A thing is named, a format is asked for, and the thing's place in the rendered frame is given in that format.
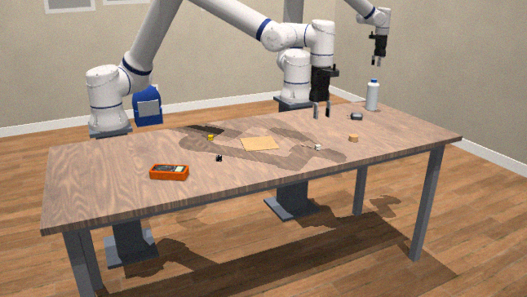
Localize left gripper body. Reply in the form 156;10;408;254
369;28;389;57

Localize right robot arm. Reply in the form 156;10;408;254
86;0;335;131

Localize tan cylinder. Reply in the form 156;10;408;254
348;134;358;142

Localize orange digital multimeter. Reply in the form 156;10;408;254
149;164;189;180

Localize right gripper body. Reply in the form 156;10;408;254
309;55;339;103

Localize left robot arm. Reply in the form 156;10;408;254
276;0;391;103

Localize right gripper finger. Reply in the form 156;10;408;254
325;100;332;117
309;100;318;120

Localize tan flat mat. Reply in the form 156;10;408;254
240;136;279;152

